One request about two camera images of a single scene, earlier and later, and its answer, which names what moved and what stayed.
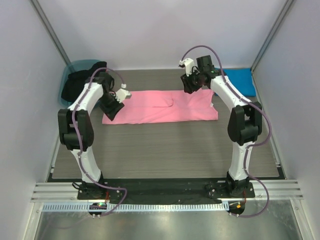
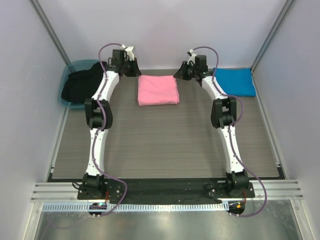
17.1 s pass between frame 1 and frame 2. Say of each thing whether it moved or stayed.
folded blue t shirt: stayed
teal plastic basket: stayed
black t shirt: stayed
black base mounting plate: stayed
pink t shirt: moved
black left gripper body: moved
